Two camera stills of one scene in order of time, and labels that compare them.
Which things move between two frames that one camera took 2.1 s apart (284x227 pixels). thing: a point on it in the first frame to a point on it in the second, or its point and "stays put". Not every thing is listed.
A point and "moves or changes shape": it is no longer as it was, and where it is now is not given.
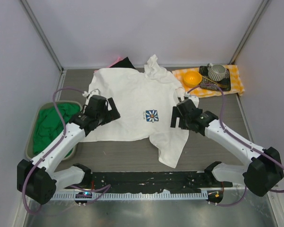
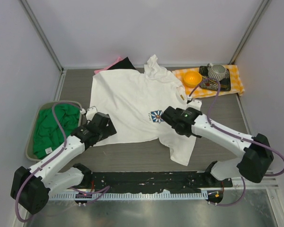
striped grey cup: (216, 72) stays put
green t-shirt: (48, 128) stays put
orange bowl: (191, 78) stays put
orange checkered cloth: (237, 87) stays put
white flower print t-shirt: (144, 97) moves or changes shape
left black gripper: (108, 113) to (108, 127)
